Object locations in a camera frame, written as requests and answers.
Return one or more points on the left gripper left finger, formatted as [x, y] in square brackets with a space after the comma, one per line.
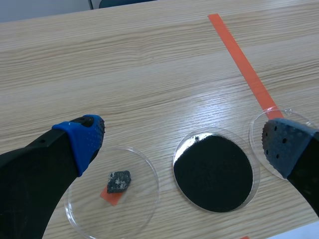
[37, 174]

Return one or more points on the clear glass dish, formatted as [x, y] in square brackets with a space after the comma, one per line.
[256, 139]
[134, 199]

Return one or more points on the dark blue chair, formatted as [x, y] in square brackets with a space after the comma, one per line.
[117, 3]

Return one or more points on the small dark stone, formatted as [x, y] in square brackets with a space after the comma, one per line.
[119, 182]

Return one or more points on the glass dish with black powder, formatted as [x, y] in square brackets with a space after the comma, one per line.
[214, 171]

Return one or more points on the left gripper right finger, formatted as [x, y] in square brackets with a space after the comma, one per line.
[291, 152]

